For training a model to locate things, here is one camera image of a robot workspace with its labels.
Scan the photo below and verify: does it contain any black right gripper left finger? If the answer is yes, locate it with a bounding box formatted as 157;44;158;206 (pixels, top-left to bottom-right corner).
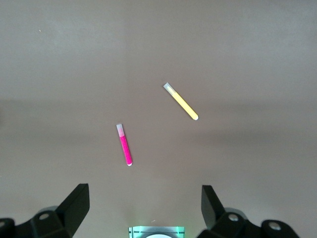
0;183;90;238

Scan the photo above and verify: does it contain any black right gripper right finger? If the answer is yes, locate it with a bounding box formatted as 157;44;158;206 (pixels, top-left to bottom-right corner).
198;185;301;238

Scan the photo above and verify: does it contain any pink highlighter pen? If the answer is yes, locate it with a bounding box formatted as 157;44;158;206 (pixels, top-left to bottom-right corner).
115;123;133;167

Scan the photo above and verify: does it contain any aluminium right arm base plate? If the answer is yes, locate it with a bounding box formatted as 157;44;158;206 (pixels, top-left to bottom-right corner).
128;226;186;238

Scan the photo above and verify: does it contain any yellow highlighter pen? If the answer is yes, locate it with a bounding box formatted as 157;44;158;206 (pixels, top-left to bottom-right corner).
163;82;200;121

